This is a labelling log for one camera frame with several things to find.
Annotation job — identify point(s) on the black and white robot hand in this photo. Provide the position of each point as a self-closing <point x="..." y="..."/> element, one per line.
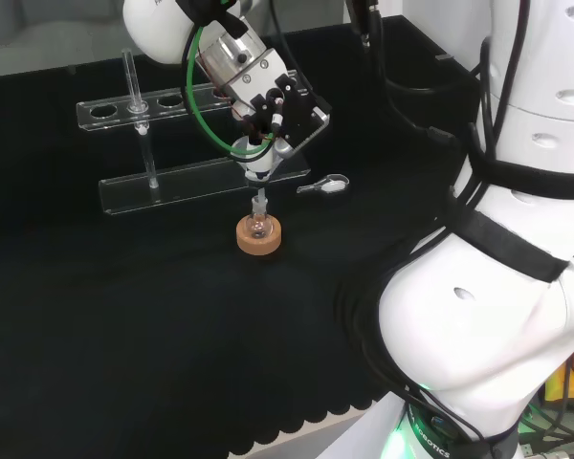
<point x="260" y="162"/>

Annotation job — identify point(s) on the translucent plastic funnel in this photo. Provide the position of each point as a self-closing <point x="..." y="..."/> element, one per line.
<point x="259" y="193"/>

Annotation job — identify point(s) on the round-bottom glass flask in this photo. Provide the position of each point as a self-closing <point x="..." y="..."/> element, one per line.
<point x="259" y="225"/>

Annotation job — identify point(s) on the clear acrylic funnel stand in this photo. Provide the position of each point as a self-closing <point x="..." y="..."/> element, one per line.
<point x="196" y="184"/>

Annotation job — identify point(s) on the glass weighing funnel with powder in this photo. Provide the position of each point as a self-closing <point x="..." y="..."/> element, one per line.
<point x="332" y="185"/>

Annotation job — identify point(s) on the black bench cloth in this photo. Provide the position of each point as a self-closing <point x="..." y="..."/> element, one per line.
<point x="148" y="311"/>

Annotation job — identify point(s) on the clear tape piece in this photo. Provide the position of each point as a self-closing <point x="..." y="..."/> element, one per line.
<point x="443" y="57"/>

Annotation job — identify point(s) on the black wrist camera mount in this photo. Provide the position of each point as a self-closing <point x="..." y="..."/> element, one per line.
<point x="294" y="107"/>

